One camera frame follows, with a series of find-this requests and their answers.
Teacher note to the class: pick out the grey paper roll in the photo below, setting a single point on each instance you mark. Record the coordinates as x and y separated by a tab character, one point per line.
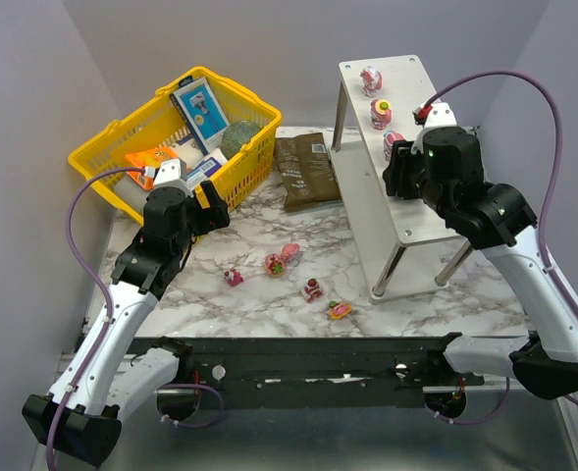
131	193

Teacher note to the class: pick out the pink cake toy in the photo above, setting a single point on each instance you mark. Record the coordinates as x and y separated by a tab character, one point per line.
233	277

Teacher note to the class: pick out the green round melon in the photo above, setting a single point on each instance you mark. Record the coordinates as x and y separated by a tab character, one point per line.
236	135

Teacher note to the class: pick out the orange snack box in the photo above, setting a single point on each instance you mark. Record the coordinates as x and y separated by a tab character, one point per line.
151	158

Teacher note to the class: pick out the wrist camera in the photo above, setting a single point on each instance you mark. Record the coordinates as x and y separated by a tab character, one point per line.
170	173
428	117

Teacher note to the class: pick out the pink toy blue bow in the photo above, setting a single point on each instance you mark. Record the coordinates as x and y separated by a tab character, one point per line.
390	138

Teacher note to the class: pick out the white metal shelf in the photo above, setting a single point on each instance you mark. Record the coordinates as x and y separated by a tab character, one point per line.
378	171

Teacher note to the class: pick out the yellow plastic basket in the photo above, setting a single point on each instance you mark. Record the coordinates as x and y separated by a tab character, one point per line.
158	123

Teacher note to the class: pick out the purple white box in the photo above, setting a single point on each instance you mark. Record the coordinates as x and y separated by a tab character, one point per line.
206	169

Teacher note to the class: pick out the pink bear toy lying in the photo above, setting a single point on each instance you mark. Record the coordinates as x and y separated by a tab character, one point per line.
291	253

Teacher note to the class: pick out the pink toy yellow top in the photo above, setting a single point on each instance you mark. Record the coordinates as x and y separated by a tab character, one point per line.
381	113

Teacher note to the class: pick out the white box in basket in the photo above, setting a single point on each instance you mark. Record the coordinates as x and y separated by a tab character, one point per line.
188	151

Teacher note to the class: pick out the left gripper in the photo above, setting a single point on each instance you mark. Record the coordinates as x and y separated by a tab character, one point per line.
213	211

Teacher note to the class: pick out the red strawberry cake toy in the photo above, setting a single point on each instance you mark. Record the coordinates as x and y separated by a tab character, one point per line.
311	290

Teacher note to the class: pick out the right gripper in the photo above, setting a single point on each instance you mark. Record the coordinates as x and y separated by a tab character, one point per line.
398	170

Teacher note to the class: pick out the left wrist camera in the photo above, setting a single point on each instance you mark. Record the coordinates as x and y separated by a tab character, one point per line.
170	173

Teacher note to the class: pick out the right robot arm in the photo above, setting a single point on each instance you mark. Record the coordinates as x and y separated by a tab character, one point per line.
443	168

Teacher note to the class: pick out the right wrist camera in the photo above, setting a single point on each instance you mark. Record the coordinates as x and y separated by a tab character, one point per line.
428	117

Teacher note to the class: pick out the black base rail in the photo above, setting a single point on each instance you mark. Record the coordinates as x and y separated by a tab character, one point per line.
282	373

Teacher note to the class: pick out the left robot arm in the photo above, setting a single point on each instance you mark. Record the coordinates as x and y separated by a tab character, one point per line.
83	412

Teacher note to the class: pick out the pink bear strawberry toy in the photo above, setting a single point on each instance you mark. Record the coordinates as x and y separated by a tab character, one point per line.
274	265

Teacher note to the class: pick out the pink white bunny toy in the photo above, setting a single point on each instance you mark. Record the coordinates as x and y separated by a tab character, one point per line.
372	81

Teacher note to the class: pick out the pink toy orange plate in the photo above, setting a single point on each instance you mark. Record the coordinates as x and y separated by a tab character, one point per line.
338	310

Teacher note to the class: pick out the blue razor package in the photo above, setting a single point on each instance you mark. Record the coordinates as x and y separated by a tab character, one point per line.
203	116

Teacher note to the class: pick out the brown snack bag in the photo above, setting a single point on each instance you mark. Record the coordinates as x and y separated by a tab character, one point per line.
306	171

